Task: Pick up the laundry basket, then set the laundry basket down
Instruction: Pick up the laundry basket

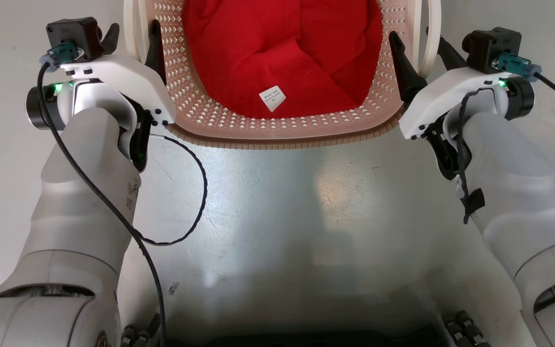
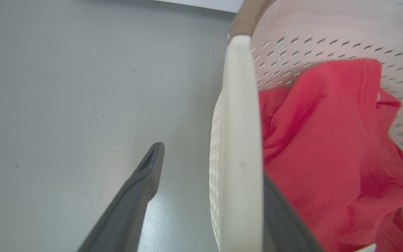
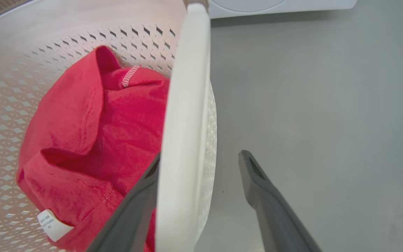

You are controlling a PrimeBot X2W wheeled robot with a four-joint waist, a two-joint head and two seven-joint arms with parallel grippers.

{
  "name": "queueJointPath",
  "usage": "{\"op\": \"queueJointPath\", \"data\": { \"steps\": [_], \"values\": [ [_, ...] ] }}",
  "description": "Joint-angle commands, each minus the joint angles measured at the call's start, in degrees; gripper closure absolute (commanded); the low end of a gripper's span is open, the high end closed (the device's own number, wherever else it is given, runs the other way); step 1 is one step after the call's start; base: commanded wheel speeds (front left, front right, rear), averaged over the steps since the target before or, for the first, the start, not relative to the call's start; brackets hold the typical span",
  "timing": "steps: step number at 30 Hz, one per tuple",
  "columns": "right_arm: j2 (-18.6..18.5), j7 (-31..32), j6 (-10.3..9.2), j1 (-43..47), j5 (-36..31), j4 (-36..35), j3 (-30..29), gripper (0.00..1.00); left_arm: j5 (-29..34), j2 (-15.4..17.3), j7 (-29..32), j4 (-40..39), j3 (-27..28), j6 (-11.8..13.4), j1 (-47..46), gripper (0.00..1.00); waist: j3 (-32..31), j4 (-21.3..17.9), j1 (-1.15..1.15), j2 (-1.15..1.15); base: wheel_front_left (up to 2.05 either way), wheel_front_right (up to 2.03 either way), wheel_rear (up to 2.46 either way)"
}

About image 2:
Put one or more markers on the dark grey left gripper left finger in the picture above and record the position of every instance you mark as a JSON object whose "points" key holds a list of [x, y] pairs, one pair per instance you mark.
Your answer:
{"points": [[128, 210]]}

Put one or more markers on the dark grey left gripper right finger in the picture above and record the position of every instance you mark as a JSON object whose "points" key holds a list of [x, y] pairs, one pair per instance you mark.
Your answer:
{"points": [[282, 224]]}

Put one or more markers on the white perforated plastic laundry basket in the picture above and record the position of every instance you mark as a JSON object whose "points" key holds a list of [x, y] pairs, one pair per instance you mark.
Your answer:
{"points": [[238, 140]]}

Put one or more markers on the red garment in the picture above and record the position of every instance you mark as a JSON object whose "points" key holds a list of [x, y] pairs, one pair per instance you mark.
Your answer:
{"points": [[327, 147]]}

